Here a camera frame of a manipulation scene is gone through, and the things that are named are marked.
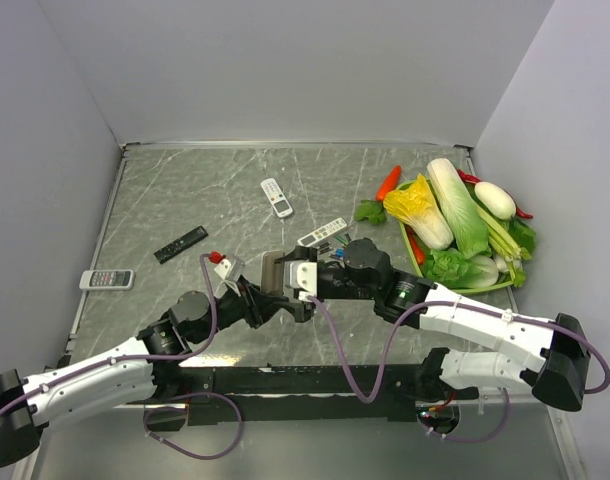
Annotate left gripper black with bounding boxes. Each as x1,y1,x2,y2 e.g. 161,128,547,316
191,274,289,344

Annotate green napa cabbage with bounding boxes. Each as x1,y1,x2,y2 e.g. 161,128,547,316
427,158,489,259

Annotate orange carrot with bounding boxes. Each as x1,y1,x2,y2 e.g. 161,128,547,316
375,165,402,202

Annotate green leaf by carrot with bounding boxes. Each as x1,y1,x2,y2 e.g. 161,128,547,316
354,200,387,225

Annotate red chili pepper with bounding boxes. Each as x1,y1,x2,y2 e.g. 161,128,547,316
457,168,534,220

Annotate red pepper in tray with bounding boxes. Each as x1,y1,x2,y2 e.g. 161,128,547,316
405,226,426,266

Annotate white eggplant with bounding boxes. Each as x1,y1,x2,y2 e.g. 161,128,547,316
474,181,517,220

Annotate green plastic tray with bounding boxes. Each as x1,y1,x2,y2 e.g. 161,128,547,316
385,174,513,294

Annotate celery stalks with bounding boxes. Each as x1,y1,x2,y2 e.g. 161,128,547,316
476,204,532,261

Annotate white grey remote left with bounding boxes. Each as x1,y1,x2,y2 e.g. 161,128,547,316
79,269,135,292

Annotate white remote middle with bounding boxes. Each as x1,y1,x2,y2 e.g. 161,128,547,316
297,217,348,248

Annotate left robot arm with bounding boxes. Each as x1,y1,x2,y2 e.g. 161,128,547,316
0,281,312,468

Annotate black remote control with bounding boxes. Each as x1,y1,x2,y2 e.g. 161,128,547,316
154,226,209,264

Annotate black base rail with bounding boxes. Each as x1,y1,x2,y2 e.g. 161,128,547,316
154,364,481,426

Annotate bok choy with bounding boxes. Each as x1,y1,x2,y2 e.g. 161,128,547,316
463,253,510,289

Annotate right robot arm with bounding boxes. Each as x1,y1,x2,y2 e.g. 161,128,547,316
279,238,594,412

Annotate yellow napa cabbage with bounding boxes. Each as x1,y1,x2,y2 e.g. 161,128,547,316
383,174,454,250

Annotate white remote far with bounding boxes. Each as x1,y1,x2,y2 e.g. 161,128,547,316
261,178,294,219

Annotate green lettuce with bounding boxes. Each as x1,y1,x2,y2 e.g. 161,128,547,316
423,249,481,288

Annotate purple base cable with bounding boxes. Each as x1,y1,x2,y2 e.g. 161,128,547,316
143,392,245,460

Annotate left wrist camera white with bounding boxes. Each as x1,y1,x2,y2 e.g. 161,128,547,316
207,251,246,295

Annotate white remote with blue button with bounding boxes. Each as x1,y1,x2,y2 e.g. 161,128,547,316
260,250,285,296

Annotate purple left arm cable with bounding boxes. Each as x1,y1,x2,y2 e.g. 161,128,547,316
0,253,220,436

